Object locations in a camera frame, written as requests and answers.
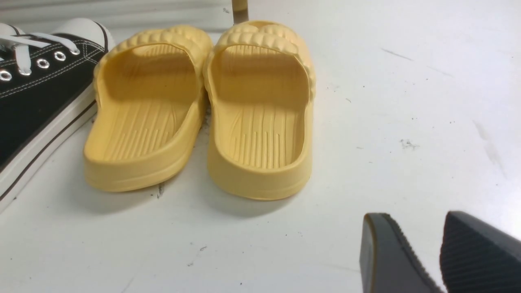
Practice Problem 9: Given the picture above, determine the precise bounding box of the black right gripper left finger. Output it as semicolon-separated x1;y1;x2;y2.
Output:
359;213;442;293

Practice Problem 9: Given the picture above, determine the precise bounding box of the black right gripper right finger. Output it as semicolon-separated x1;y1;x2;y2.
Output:
440;211;521;293

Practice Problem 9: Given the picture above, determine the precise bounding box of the stainless steel shoe rack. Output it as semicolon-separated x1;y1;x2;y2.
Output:
232;0;249;25

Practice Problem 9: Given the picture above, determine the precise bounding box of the yellow slide right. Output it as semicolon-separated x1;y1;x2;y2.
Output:
204;20;316;201

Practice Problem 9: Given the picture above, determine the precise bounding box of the yellow slide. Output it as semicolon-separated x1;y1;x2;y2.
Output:
204;20;316;201
83;25;213;192

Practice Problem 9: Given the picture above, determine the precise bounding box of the yellow slide left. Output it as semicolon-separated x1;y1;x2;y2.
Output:
83;25;213;192

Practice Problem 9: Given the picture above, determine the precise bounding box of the black canvas sneaker right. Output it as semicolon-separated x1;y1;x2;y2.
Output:
0;18;115;211

